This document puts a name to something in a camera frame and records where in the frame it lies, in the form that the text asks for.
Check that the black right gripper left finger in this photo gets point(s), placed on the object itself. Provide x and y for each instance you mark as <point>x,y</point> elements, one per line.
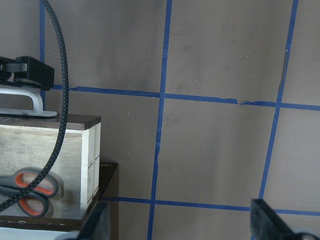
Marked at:
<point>96,227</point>

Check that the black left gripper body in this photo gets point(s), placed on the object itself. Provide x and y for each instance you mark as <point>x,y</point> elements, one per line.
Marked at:
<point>26,71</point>

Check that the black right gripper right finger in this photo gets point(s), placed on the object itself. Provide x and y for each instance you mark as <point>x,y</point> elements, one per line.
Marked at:
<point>265,224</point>

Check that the white drawer handle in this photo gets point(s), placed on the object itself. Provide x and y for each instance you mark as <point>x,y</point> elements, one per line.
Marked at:
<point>25,102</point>

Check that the wooden drawer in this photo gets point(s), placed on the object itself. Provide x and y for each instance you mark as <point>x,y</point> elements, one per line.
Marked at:
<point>29,142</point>

